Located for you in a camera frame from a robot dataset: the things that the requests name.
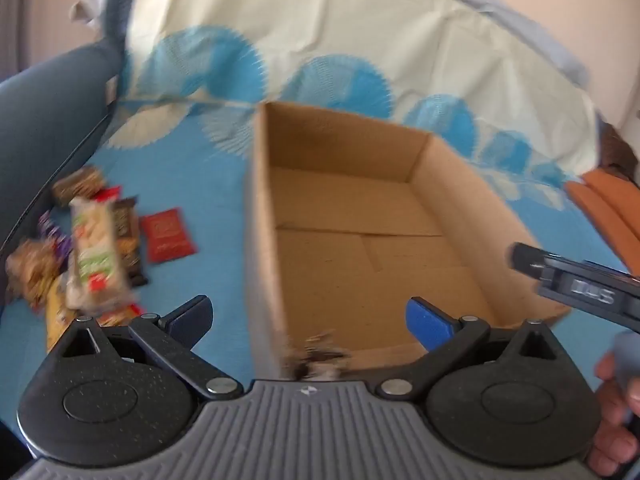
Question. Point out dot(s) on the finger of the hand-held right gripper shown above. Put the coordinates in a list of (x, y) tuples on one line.
[(525, 259)]

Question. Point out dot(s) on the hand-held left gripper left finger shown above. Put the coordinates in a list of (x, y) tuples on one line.
[(192, 317)]

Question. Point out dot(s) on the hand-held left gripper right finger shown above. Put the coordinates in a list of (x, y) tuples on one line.
[(425, 320)]

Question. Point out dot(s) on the dark brown cracker packet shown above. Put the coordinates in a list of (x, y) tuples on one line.
[(129, 255)]

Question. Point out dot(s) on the brown cardboard box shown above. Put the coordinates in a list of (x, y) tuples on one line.
[(360, 240)]

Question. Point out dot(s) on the green white snack bar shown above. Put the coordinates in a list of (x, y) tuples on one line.
[(95, 255)]

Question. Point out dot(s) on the purple snack packet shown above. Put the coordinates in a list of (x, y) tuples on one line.
[(59, 245)]

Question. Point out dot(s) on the person's right hand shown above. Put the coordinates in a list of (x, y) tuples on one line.
[(612, 425)]

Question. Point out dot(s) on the blue fan-print bedsheet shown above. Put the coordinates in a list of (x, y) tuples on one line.
[(210, 260)]

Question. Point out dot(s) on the orange red snack packet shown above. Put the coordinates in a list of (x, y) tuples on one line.
[(120, 315)]

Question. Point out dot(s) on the orange cushion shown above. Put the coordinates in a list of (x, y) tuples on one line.
[(605, 215)]

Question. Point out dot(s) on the square red snack packet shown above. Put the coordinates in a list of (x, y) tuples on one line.
[(167, 235)]

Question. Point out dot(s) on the yellow snack packet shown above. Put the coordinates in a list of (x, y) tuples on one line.
[(57, 310)]

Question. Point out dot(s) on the dark brown cloth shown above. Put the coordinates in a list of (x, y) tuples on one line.
[(620, 155)]

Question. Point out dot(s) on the long red snack packet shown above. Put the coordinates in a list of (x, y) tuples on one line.
[(110, 194)]

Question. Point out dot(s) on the brown nut cluster packet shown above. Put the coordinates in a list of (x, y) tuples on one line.
[(30, 270)]

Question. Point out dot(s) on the clear granola packet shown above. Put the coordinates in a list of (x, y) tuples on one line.
[(80, 185)]

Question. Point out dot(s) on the blue zippered cushion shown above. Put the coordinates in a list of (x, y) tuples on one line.
[(50, 125)]

